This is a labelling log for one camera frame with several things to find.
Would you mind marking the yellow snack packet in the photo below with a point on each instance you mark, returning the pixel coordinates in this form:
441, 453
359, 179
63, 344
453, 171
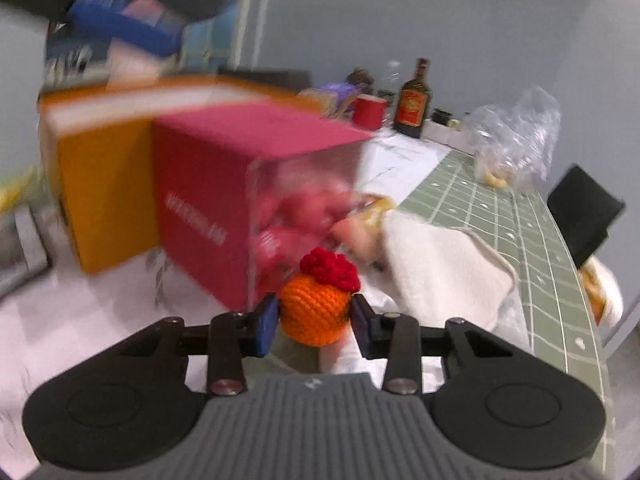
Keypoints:
377, 212

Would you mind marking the purple gift bag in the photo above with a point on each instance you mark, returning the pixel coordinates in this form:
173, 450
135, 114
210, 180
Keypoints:
340, 91

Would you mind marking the orange box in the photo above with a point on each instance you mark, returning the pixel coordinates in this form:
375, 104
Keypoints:
100, 200

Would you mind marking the clear plastic bottle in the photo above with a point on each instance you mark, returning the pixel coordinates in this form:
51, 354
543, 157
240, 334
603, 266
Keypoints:
390, 77

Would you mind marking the cream towel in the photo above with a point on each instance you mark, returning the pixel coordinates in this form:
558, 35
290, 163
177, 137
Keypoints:
440, 280

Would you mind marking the black office chair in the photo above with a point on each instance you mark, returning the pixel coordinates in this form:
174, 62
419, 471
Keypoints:
280, 79

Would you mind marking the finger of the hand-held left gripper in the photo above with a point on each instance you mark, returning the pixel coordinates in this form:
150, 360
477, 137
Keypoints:
125, 27

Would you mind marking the orange crocheted ball red top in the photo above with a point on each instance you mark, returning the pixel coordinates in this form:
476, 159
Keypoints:
312, 310

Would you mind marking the red box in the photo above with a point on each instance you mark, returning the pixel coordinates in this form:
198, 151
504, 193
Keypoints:
200, 200

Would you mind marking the clear plastic bag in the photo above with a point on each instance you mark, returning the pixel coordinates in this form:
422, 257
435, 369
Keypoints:
520, 130

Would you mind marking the amber liquor bottle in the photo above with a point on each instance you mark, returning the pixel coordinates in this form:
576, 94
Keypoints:
412, 110

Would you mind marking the red cup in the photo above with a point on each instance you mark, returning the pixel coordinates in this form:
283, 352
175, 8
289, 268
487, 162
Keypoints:
370, 112

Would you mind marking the white box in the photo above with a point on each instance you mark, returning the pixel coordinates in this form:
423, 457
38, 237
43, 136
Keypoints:
442, 132

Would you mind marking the white patterned table cover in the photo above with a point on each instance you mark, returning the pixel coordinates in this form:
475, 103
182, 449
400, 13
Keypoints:
90, 320

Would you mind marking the window with blue panes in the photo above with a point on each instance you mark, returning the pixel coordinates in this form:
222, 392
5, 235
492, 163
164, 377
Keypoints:
220, 40

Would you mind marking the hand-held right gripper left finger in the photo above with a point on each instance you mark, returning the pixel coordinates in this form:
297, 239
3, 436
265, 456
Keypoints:
266, 327

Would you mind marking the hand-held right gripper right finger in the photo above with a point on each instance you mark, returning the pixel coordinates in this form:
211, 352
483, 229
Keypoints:
361, 332

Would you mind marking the small black jar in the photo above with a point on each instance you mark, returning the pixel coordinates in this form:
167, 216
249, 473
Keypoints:
441, 116

